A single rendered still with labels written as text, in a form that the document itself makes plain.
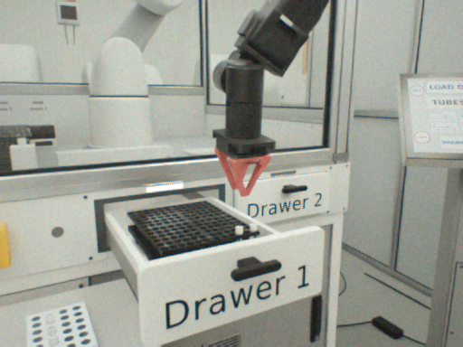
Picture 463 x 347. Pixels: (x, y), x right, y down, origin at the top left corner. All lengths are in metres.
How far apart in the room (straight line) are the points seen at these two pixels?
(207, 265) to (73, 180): 0.36
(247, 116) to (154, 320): 0.31
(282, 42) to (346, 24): 0.52
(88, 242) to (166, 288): 0.35
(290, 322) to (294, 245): 0.62
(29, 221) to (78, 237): 0.09
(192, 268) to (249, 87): 0.27
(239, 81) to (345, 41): 0.56
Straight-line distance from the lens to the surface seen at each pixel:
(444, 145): 1.19
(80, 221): 0.78
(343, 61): 1.05
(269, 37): 0.55
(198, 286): 0.50
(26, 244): 0.79
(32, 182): 0.76
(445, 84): 1.32
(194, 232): 0.64
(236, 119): 0.55
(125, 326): 0.67
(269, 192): 0.91
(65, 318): 0.66
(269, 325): 1.12
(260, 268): 0.49
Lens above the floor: 1.13
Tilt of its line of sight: 12 degrees down
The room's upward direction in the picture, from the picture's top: straight up
